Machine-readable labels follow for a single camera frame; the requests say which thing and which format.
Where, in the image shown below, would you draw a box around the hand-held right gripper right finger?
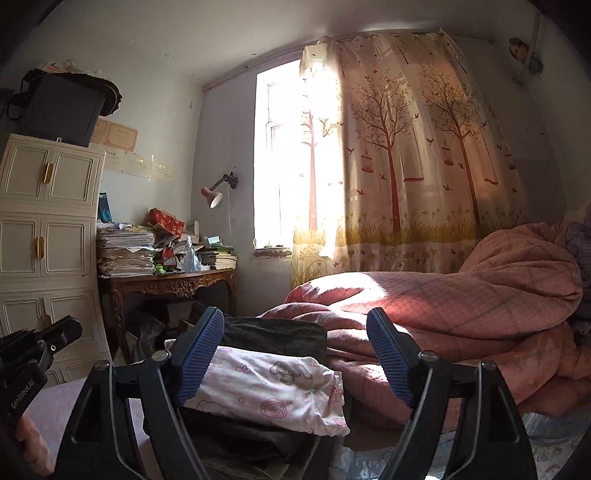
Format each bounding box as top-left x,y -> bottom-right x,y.
366,307 -> 539,480

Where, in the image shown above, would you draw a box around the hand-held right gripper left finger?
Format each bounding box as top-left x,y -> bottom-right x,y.
54,305 -> 226,480

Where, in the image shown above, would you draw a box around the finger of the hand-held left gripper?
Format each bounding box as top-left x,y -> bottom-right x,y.
28,316 -> 84,358

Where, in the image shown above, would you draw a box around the pink cartoon print pants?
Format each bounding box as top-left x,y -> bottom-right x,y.
178,346 -> 351,437

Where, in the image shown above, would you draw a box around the white cartoon print pants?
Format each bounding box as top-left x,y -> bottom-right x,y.
526,436 -> 571,480

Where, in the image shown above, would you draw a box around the person's left hand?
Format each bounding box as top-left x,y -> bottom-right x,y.
16,408 -> 49,464

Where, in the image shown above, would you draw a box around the pink bed sheet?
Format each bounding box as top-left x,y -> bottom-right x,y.
23,381 -> 153,480

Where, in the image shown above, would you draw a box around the carved wooden desk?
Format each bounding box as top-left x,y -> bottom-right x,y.
97,268 -> 237,365

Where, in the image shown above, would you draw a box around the pile of dark folded clothes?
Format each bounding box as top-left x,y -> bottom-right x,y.
139,316 -> 354,480

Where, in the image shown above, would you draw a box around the salmon checked quilt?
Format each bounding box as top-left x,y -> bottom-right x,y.
261,220 -> 591,418

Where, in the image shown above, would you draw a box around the clear plastic bottle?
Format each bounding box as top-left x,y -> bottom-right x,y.
181,235 -> 199,272

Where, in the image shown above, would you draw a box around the stack of green books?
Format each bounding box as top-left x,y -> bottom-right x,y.
199,244 -> 238,271

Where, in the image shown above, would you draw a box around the stack of papers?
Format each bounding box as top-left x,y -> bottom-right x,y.
96,223 -> 155,278

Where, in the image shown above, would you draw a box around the cream panelled cabinet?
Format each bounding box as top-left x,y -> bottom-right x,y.
0,134 -> 114,384

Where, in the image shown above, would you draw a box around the blue satin trimmed garment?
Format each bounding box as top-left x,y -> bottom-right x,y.
318,411 -> 580,480

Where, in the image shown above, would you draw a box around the red cardboard box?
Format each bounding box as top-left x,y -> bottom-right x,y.
148,208 -> 185,238

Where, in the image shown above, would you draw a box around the tree print curtain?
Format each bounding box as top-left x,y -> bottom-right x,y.
290,30 -> 529,289

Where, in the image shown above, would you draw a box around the bright window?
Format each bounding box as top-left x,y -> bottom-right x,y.
253,60 -> 319,252

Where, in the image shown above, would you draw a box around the purple fleece garment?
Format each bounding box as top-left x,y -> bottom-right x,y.
566,222 -> 591,324

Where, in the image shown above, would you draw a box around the black bag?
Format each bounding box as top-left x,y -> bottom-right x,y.
7,69 -> 123,147

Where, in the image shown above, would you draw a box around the crumpled papers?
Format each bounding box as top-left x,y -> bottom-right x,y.
37,59 -> 102,77

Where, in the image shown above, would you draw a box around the wall mounted lamp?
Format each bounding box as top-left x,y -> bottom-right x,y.
200,172 -> 240,209

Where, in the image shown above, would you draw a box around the wall certificate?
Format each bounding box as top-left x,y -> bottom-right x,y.
151,159 -> 177,184
107,121 -> 139,153
102,148 -> 126,174
122,152 -> 154,178
90,119 -> 112,146

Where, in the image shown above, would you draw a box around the hanging wall ornament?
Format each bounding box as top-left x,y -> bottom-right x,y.
509,37 -> 543,81

